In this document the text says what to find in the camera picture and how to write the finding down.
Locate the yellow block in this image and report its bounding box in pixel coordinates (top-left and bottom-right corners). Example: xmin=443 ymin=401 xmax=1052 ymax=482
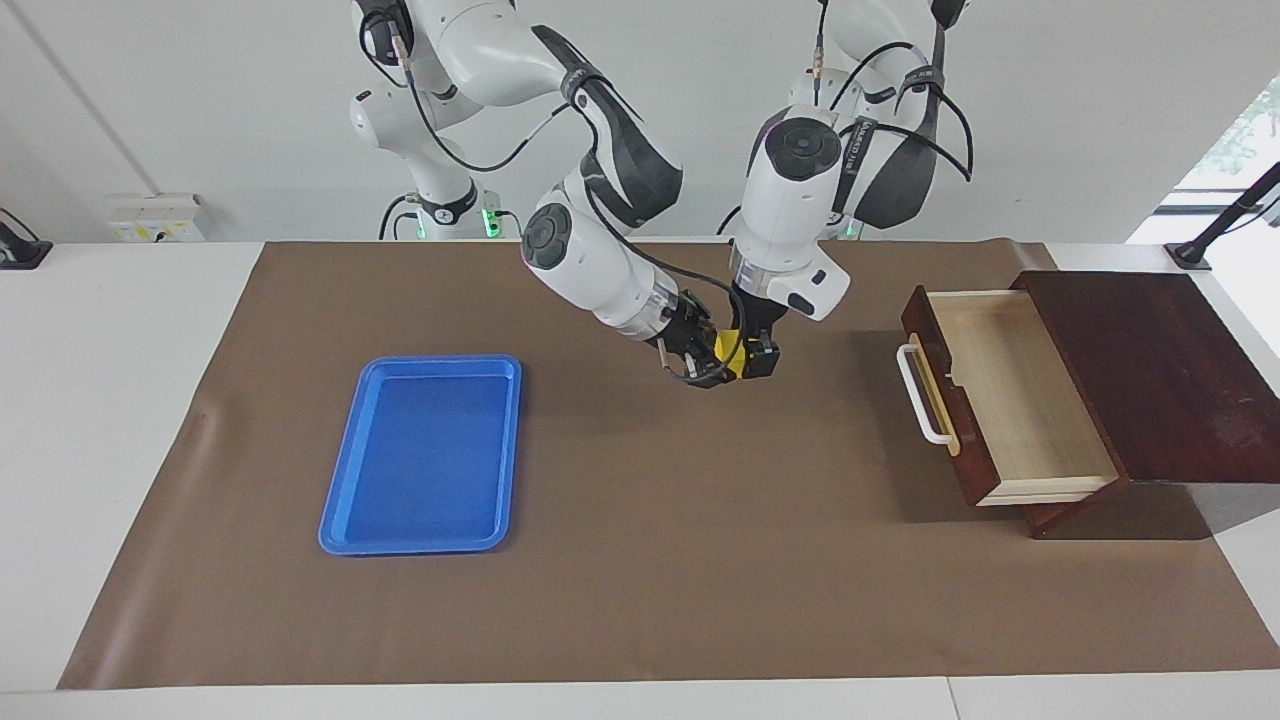
xmin=711 ymin=327 xmax=748 ymax=380

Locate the wooden drawer with white handle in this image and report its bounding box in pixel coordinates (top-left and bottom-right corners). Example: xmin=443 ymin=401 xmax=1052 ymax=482
xmin=896 ymin=285 xmax=1122 ymax=509

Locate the brown table mat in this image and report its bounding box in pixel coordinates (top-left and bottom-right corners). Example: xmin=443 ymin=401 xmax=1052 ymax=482
xmin=57 ymin=240 xmax=1280 ymax=691

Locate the blue plastic tray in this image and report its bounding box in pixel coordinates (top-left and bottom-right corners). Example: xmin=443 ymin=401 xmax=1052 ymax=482
xmin=318 ymin=354 xmax=524 ymax=557

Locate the dark brown wooden cabinet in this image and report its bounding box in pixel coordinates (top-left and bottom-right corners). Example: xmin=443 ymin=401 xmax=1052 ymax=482
xmin=1010 ymin=270 xmax=1280 ymax=542

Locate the black right arm base cable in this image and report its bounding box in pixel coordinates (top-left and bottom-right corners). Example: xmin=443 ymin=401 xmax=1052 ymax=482
xmin=377 ymin=193 xmax=523 ymax=242

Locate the black camera stand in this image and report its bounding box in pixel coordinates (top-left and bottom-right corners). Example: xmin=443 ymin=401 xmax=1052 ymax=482
xmin=1164 ymin=160 xmax=1280 ymax=272

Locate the white wall socket box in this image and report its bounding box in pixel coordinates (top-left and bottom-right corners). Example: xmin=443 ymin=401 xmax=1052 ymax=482
xmin=107 ymin=194 xmax=208 ymax=244

